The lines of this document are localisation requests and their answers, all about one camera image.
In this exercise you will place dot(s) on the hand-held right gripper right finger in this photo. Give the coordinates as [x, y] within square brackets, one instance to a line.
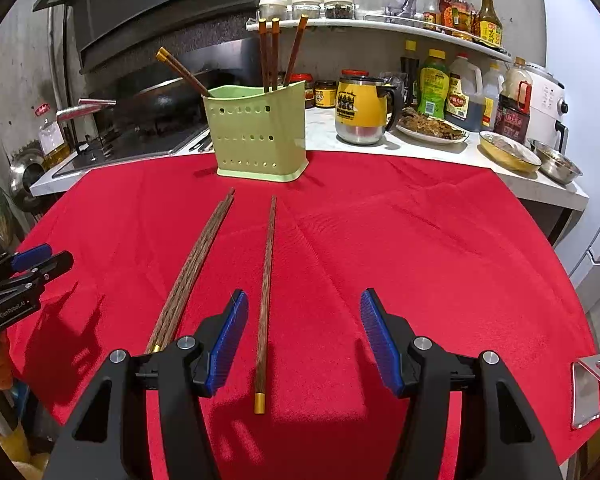
[380, 342]

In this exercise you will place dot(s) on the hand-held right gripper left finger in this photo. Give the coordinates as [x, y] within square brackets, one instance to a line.
[227, 342]

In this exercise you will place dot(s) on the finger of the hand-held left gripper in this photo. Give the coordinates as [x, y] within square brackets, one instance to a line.
[30, 256]
[52, 265]

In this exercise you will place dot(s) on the wooden chopstick gold tip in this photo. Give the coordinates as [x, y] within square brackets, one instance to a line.
[186, 280]
[295, 50]
[182, 76]
[197, 280]
[189, 72]
[266, 310]
[263, 55]
[275, 52]

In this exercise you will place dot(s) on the green plastic utensil holder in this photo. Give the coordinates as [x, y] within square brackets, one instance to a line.
[255, 132]

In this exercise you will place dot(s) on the steel pot lid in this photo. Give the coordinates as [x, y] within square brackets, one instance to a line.
[24, 176]

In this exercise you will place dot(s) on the red tablecloth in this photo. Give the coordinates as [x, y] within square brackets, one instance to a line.
[380, 240]

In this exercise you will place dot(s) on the cooking oil bottle red cap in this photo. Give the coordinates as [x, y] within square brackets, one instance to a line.
[52, 142]

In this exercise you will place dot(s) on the black glass gas stove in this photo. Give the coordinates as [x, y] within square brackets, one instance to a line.
[130, 146]

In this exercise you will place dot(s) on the steel wok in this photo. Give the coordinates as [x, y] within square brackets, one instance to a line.
[150, 105]

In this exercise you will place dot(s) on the bunch of metal chopsticks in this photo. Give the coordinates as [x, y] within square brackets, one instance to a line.
[201, 143]

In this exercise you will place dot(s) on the white kitchen counter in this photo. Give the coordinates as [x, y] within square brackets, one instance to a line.
[430, 153]

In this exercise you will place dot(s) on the plate of food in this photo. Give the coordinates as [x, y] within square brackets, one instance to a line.
[432, 128]

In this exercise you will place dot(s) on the yellow steel mug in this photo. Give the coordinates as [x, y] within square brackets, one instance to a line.
[362, 110]

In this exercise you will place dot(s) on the steel bowl with food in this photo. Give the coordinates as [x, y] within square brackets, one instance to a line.
[557, 162]

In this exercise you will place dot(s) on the yellow label jar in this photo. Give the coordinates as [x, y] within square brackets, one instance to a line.
[325, 94]

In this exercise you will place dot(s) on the green bottle yellow cap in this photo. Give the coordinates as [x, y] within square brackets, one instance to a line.
[433, 87]

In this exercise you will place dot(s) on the dark foil packet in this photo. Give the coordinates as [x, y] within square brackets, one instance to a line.
[395, 81]

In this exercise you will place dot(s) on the dark sauce jar red lid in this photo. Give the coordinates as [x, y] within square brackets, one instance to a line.
[307, 87]

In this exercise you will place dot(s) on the dark bottle yellow cap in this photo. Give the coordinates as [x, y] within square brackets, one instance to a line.
[410, 77]

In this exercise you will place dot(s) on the white plastic jug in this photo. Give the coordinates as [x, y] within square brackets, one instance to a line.
[493, 92]

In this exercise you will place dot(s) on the black range hood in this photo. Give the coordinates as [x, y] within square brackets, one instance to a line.
[155, 5]

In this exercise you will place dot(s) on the white refrigerator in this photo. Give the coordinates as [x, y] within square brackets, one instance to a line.
[590, 135]

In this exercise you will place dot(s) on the white kitchen appliance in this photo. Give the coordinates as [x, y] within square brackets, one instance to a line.
[547, 95]

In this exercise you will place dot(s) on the yellow oil bottle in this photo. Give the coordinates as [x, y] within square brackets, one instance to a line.
[462, 17]

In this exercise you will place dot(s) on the spice jar white lid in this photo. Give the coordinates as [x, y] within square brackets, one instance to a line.
[272, 9]
[337, 6]
[306, 6]

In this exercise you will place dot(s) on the tall brown sauce bottle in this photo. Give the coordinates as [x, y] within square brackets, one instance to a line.
[488, 22]

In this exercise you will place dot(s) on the clear bottle yellow cap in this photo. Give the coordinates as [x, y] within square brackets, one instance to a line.
[430, 7]

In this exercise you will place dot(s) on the glass jar red lid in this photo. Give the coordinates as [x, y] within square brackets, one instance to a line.
[369, 1]

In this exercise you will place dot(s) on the white wall shelf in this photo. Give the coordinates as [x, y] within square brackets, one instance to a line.
[360, 25]

